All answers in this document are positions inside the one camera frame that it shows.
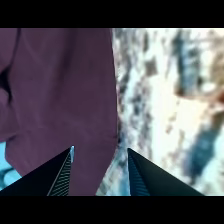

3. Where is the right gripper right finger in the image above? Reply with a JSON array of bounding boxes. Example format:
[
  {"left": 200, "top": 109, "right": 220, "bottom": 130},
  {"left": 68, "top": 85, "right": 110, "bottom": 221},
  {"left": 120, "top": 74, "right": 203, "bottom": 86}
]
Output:
[{"left": 127, "top": 147, "right": 205, "bottom": 197}]

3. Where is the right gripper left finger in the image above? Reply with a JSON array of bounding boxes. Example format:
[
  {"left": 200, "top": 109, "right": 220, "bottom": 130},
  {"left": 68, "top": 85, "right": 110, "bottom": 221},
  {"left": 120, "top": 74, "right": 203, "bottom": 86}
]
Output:
[{"left": 0, "top": 145, "right": 76, "bottom": 197}]

